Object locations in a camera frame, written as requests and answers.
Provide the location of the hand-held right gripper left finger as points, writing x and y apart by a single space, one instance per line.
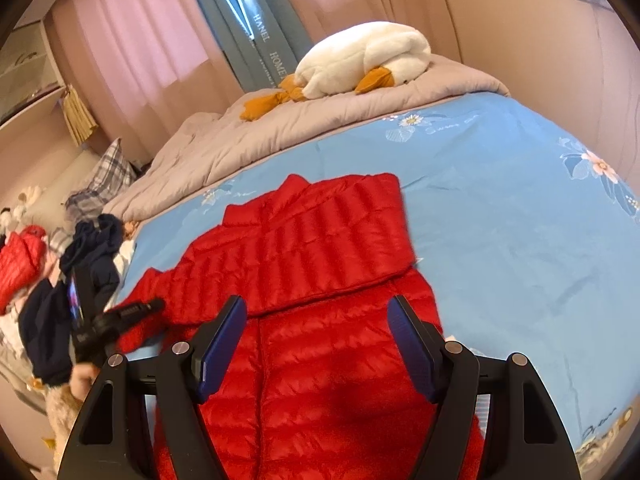
225 345

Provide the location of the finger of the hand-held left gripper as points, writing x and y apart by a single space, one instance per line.
142 310

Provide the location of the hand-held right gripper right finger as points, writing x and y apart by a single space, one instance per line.
412 350

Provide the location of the red puffer jacket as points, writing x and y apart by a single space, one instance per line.
325 240

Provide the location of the dark navy clothes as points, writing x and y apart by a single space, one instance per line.
45 320

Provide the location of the person's left hand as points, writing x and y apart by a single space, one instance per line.
82 377

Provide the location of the red garment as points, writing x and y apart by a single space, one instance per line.
20 265

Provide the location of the tan furry plush toy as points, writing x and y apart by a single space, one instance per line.
62 420

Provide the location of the small white plush toy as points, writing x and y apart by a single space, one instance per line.
17 207

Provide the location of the plaid pillow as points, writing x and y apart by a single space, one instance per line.
107 172

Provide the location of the blue floral bed sheet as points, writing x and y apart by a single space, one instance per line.
500 235

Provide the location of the yellow hanging cloth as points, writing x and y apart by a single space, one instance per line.
77 115

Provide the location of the grey quilt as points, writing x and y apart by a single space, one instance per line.
300 130

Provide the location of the white shelf unit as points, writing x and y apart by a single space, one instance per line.
25 70

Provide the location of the white goose plush toy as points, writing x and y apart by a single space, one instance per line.
360 55

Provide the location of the blue printed curtain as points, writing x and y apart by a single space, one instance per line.
250 25

